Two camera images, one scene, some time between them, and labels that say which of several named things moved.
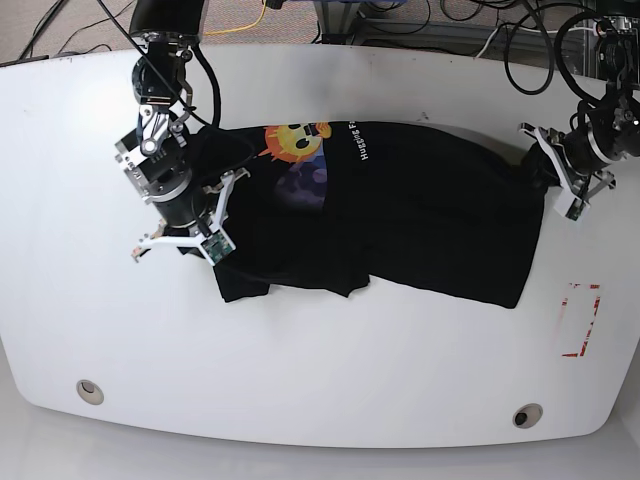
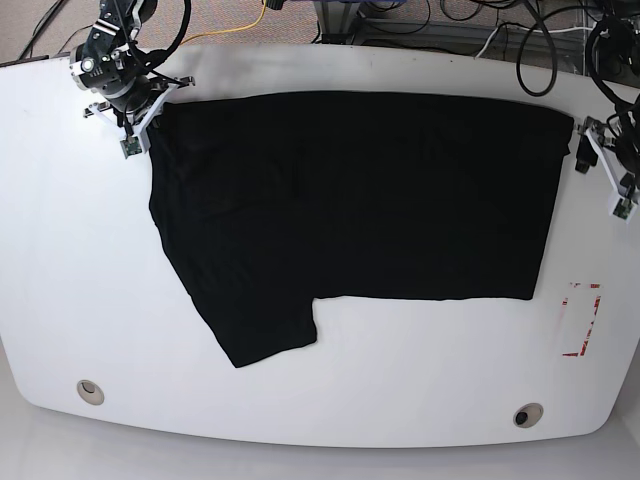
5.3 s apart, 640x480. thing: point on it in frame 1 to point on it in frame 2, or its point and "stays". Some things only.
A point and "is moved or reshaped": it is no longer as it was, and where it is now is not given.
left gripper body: x=214 y=243 to x=142 y=133
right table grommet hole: x=527 y=415 stays
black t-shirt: x=336 y=208 is moved or reshaped
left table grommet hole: x=90 y=392 stays
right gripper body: x=575 y=193 to x=622 y=204
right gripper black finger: x=541 y=167 to x=586 y=156
